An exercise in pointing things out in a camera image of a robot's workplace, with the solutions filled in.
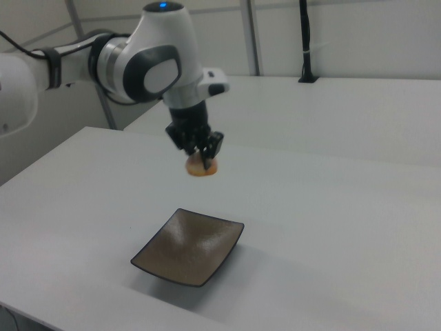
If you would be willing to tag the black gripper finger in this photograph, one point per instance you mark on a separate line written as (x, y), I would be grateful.
(213, 146)
(190, 150)

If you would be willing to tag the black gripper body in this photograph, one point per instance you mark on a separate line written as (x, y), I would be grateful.
(189, 120)

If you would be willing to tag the round orange bread bun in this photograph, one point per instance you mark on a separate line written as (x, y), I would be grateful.
(200, 167)

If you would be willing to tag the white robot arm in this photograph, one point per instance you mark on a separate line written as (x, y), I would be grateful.
(155, 38)

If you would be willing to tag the square brown ceramic plate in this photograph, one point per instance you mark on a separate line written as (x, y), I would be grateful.
(189, 246)

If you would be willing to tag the white side table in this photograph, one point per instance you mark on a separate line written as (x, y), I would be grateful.
(310, 117)

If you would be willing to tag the grey slanted partition post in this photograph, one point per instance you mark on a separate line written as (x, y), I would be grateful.
(107, 113)

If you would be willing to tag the black camera stand pole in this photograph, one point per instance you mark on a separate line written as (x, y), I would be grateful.
(305, 38)

